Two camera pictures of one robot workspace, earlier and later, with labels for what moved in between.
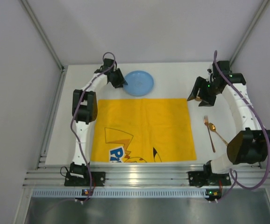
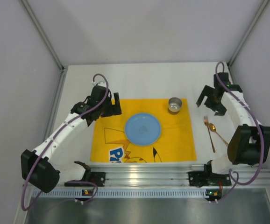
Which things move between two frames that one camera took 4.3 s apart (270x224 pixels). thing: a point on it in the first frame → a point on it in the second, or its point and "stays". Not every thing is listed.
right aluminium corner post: [259, 13] stays
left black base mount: [82, 179] stays
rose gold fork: [206, 122] stays
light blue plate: [139, 83] → [142, 129]
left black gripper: [116, 78] → [111, 109]
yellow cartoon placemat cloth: [141, 129] stays
